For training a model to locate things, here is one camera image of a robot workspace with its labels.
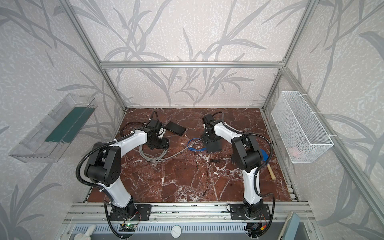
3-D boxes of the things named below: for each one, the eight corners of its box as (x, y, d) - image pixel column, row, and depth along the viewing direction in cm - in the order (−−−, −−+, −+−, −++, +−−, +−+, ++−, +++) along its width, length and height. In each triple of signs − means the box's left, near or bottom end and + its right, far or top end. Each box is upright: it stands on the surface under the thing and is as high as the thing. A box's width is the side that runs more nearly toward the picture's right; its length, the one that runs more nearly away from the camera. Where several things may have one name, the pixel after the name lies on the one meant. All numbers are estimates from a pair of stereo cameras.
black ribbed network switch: (165, 129, 110) (164, 127, 108) (170, 122, 114) (170, 121, 112) (181, 136, 106) (181, 135, 104) (186, 129, 110) (186, 127, 108)
